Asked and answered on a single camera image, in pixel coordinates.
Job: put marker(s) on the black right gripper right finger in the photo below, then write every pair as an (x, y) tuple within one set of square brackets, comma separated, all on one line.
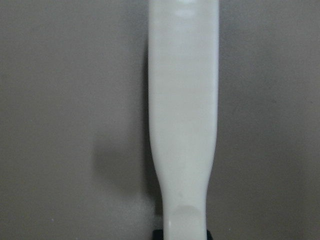
[(209, 235)]

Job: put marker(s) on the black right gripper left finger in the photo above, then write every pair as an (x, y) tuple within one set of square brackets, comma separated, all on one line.
[(158, 234)]

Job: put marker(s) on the white brush with dark bristles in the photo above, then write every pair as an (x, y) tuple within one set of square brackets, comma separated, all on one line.
[(183, 80)]

